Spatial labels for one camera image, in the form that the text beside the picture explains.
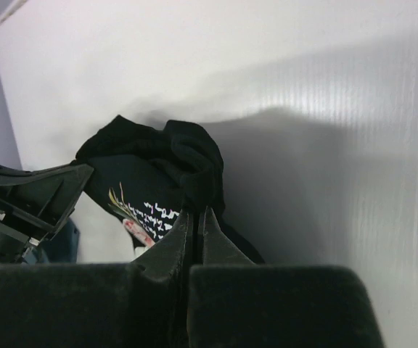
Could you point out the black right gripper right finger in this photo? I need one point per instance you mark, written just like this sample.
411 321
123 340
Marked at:
235 303

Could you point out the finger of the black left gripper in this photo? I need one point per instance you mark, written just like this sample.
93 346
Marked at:
34 205

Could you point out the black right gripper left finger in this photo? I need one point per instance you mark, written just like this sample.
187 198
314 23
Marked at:
138 304

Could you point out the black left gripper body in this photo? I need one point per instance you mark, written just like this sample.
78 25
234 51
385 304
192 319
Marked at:
15 246

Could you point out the black t-shirt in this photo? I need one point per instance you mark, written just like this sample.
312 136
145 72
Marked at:
144 177

